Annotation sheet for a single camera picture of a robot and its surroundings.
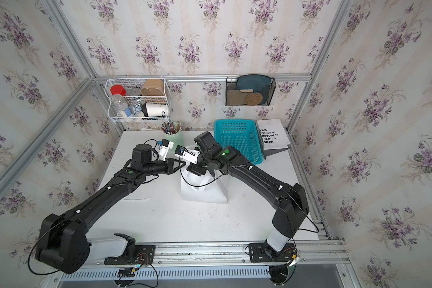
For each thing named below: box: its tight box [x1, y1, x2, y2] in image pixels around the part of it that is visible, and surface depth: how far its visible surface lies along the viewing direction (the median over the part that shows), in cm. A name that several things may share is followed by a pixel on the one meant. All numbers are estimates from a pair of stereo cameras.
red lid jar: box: [110, 84, 127, 97], surface depth 94 cm
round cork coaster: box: [245, 92, 263, 107], surface depth 99 cm
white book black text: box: [255, 118, 290, 159], surface depth 108 cm
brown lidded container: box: [140, 79, 165, 96], surface depth 92 cm
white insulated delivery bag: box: [180, 165, 230, 204], surface depth 83 cm
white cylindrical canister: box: [142, 102, 168, 118], surface depth 95 cm
